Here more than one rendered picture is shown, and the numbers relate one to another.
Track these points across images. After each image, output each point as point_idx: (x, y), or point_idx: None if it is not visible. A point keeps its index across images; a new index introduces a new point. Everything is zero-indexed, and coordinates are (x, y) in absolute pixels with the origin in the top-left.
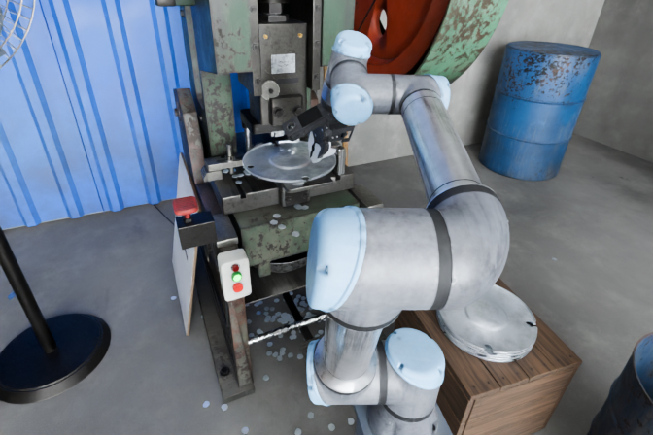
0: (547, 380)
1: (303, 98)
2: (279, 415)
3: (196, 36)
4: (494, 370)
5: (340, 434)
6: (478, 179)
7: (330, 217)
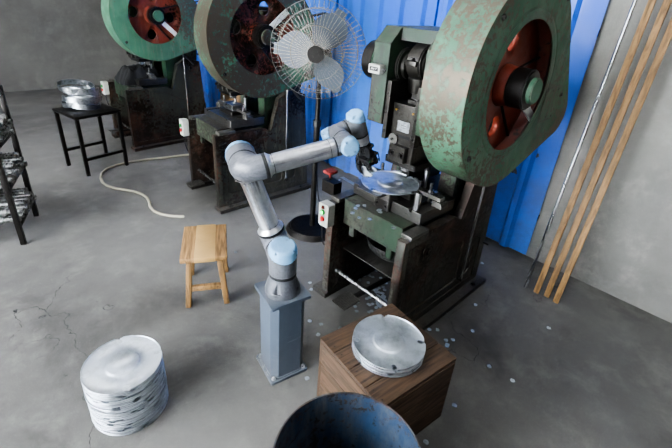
0: (360, 392)
1: (410, 151)
2: (316, 311)
3: None
4: (345, 350)
5: (315, 339)
6: (275, 158)
7: (238, 140)
